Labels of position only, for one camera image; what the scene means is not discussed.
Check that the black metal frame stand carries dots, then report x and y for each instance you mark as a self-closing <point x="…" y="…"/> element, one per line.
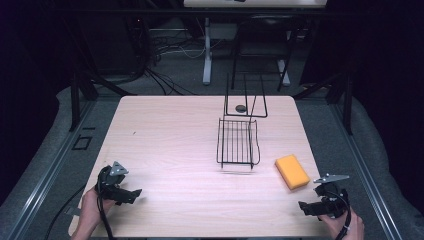
<point x="80" y="86"/>
<point x="345" y="96"/>

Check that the white background table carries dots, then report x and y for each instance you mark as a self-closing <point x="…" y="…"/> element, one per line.
<point x="255" y="3"/>

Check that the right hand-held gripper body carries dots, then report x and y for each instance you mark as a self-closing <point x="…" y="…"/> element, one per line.
<point x="331" y="196"/>

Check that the black round suction cup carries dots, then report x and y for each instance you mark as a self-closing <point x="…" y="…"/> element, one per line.
<point x="240" y="108"/>

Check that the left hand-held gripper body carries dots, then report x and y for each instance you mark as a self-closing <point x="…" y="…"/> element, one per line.
<point x="111" y="185"/>

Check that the person's right hand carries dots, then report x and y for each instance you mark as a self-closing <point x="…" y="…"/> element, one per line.
<point x="346" y="226"/>

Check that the orange sponge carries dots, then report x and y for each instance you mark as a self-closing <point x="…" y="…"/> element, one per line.
<point x="292" y="171"/>

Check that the person's left hand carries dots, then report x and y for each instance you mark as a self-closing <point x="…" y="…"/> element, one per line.
<point x="90" y="208"/>

